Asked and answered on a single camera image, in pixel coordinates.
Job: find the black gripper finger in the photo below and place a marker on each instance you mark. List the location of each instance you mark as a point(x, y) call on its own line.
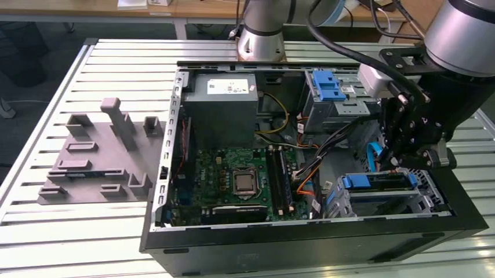
point(426, 156)
point(397, 130)

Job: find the hard disk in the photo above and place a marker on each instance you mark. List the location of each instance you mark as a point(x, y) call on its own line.
point(360, 181)

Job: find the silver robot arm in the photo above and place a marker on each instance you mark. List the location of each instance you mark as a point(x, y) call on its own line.
point(263, 29)

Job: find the metal disk bay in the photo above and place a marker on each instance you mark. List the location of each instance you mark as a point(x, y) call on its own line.
point(384, 198)

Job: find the metal drive cage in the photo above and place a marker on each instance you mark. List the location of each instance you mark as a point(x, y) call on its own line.
point(349, 110)

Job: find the blue drive latch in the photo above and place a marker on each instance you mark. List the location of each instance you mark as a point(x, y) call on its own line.
point(329, 85)

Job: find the wooden cabinet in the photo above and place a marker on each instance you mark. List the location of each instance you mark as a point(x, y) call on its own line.
point(402, 33)

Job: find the green motherboard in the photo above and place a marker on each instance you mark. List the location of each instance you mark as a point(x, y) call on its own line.
point(255, 156)

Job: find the CPU socket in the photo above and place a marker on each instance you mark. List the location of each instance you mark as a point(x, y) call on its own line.
point(247, 170)

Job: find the silver CPU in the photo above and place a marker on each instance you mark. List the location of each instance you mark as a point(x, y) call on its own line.
point(246, 183)

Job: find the grey power supply unit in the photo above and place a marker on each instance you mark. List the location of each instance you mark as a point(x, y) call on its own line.
point(221, 121)

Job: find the black graphics card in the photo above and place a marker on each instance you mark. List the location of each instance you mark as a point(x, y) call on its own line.
point(235, 212)

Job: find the black PC case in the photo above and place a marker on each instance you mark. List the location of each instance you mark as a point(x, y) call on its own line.
point(271, 252)

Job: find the small white box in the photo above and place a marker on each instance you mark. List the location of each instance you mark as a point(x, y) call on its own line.
point(161, 2)

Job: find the grey parts rack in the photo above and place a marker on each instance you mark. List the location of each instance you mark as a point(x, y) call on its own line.
point(105, 150)

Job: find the white flat box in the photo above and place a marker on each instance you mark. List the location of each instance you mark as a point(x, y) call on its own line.
point(131, 4)

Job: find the wooden desk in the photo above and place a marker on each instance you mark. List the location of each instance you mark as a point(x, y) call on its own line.
point(78, 7)

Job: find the white stand foot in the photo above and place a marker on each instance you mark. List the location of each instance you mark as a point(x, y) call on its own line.
point(7, 110)

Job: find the black chair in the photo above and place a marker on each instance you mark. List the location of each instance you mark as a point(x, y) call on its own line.
point(19, 52)

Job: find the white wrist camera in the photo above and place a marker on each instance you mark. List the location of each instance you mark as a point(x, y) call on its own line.
point(372, 78)

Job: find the black camera bracket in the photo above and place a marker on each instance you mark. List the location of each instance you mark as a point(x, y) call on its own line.
point(390, 55)

